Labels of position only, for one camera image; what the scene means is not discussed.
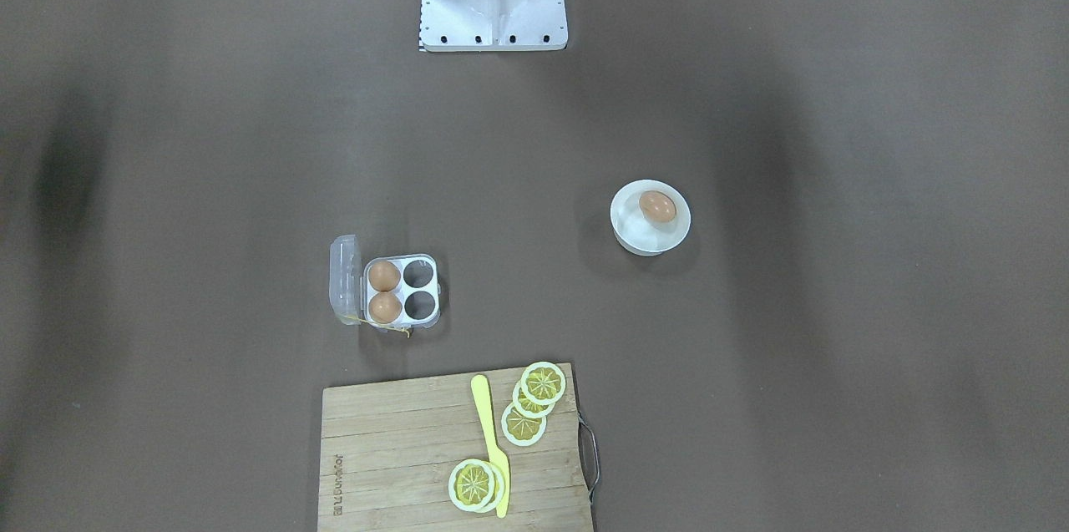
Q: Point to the brown egg from bowl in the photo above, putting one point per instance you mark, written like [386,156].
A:
[657,207]

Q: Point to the clear plastic egg box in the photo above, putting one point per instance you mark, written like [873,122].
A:
[419,291]

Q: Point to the brown egg in box rear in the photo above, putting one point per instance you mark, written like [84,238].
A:
[383,276]

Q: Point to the brown egg in box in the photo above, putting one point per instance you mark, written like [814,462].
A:
[383,276]
[384,307]

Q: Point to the brown egg in box front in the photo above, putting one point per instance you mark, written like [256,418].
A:
[384,307]

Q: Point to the white ceramic bowl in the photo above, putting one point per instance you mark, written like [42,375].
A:
[638,235]

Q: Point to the lemon slice top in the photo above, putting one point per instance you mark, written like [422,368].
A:
[542,383]

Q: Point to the yellow plastic knife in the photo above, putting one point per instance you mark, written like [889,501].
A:
[482,397]

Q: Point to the lemon slice middle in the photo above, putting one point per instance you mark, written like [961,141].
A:
[526,408]

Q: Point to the lemon slice by knife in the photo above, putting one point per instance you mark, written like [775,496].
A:
[476,486]

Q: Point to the bamboo cutting board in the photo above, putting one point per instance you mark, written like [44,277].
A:
[388,449]

